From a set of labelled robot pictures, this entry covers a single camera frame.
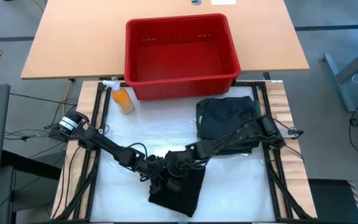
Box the dark green pants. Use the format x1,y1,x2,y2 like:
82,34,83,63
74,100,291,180
196,98,265,150

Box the black floor cables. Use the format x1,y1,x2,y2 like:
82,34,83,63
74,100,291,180
3,92,79,142

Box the orange spray bottle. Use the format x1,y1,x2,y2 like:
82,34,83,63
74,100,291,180
101,80,135,115

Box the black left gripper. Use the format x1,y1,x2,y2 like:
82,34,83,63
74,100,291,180
145,154,171,195

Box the light wooden desk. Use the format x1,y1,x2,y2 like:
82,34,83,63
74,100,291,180
20,0,310,80

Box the yellow cable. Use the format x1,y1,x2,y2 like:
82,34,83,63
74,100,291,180
62,79,74,116

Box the red plastic bin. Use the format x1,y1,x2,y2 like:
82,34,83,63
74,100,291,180
124,12,241,101

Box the black garment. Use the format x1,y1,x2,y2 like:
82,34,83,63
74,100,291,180
147,164,207,218

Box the grey desk leg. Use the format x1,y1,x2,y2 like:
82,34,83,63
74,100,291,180
323,40,358,113

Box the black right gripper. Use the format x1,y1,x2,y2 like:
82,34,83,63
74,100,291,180
163,149,205,193

